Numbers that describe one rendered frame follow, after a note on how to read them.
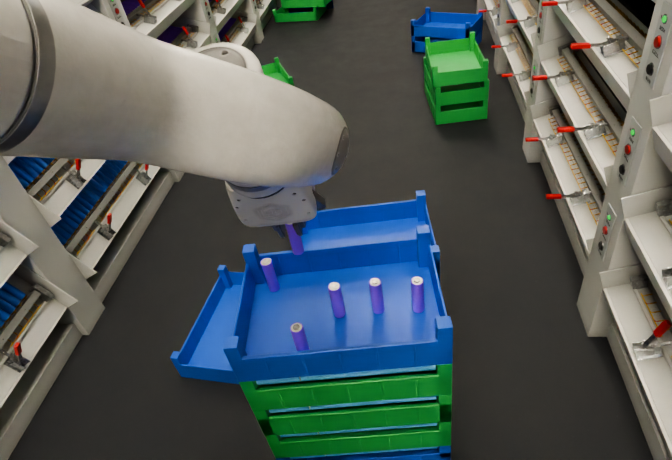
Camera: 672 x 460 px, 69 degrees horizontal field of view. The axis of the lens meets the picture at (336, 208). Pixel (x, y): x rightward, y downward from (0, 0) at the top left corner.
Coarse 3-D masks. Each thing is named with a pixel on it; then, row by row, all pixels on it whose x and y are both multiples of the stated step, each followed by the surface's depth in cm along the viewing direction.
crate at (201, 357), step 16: (224, 272) 134; (240, 272) 135; (224, 288) 137; (240, 288) 137; (208, 304) 129; (224, 304) 134; (208, 320) 129; (224, 320) 129; (192, 336) 122; (208, 336) 126; (224, 336) 125; (176, 352) 114; (192, 352) 122; (208, 352) 122; (176, 368) 116; (192, 368) 114; (208, 368) 112; (224, 368) 118
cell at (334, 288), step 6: (336, 282) 71; (330, 288) 71; (336, 288) 70; (330, 294) 71; (336, 294) 71; (336, 300) 71; (342, 300) 72; (336, 306) 72; (342, 306) 73; (336, 312) 73; (342, 312) 73
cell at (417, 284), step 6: (414, 282) 70; (420, 282) 69; (414, 288) 70; (420, 288) 70; (414, 294) 71; (420, 294) 70; (414, 300) 71; (420, 300) 71; (414, 306) 72; (420, 306) 72; (420, 312) 73
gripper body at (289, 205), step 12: (228, 192) 57; (276, 192) 55; (288, 192) 57; (300, 192) 57; (312, 192) 61; (240, 204) 59; (252, 204) 58; (264, 204) 59; (276, 204) 59; (288, 204) 59; (300, 204) 60; (312, 204) 61; (240, 216) 62; (252, 216) 61; (264, 216) 62; (276, 216) 62; (288, 216) 62; (300, 216) 62; (312, 216) 63
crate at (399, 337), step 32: (256, 256) 79; (288, 256) 80; (320, 256) 80; (352, 256) 81; (384, 256) 81; (416, 256) 81; (256, 288) 82; (288, 288) 81; (320, 288) 80; (352, 288) 79; (384, 288) 78; (256, 320) 76; (288, 320) 75; (320, 320) 75; (352, 320) 74; (384, 320) 73; (416, 320) 72; (448, 320) 62; (224, 352) 64; (256, 352) 72; (288, 352) 65; (320, 352) 64; (352, 352) 64; (384, 352) 64; (416, 352) 64; (448, 352) 64
